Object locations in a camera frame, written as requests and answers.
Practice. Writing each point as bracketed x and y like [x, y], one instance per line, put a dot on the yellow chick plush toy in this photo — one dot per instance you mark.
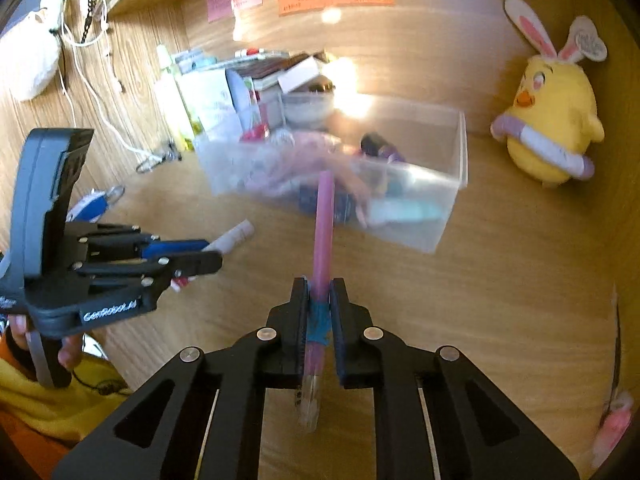
[550, 110]

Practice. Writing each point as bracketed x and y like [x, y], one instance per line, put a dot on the white plush toy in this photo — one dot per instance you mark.
[35, 60]

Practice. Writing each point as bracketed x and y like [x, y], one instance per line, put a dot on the dark purple nail polish bottle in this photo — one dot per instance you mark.
[375, 147]

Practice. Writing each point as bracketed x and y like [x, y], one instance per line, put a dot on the yellow garment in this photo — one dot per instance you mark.
[50, 405]

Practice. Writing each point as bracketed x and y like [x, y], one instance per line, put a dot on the white marker pen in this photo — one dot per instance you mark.
[235, 235]

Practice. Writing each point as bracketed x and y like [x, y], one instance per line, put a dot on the small white carton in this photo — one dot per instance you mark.
[300, 75]

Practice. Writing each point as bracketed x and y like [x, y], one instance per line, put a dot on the person's left hand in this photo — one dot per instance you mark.
[70, 355]

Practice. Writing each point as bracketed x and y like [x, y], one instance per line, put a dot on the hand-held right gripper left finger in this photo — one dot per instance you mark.
[300, 320]

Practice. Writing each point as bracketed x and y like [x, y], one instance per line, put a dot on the bowl of beads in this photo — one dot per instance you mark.
[307, 107]

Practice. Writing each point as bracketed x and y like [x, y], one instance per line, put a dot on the yellow oil bottle white label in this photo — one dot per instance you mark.
[172, 100]

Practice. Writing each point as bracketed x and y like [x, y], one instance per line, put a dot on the white marker red cap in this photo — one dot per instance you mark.
[250, 52]

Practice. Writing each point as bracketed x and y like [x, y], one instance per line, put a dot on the dark blue case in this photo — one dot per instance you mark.
[340, 205]

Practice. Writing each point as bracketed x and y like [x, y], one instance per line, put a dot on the tall white carton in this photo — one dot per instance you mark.
[210, 97]

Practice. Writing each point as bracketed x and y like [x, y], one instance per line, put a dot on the stack of books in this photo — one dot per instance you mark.
[265, 67]

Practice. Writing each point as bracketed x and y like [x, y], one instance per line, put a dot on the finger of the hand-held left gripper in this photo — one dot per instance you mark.
[175, 246]
[200, 263]

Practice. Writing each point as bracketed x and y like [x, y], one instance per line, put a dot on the pink pen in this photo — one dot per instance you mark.
[322, 230]

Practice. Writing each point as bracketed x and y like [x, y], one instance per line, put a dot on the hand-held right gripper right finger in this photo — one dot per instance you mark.
[337, 325]

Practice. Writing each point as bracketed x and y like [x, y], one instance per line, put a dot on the clear plastic storage box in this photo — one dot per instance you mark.
[425, 185]

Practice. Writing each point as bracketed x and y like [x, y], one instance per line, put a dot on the grey white oval packet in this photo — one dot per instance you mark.
[237, 87]

